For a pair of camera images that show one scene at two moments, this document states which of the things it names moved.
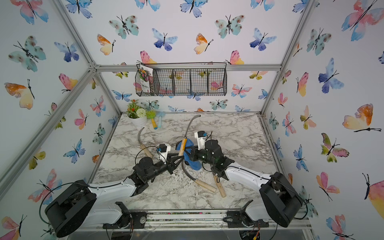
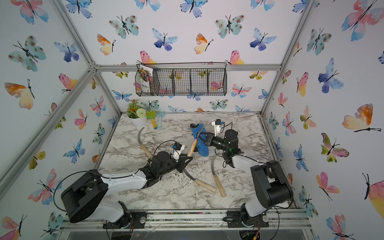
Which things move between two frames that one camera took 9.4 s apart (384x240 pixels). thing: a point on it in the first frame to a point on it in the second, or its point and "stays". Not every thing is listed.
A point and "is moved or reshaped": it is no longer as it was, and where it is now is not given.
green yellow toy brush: [152, 114] stays
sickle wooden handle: [184, 141] is moved or reshaped
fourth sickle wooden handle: [219, 187] stays
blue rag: [194, 165] is moved or reshaped
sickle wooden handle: [143, 146] stays
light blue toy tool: [160, 114] stays
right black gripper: [194, 152] to [210, 139]
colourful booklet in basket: [146, 75] stays
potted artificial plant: [136, 116] stays
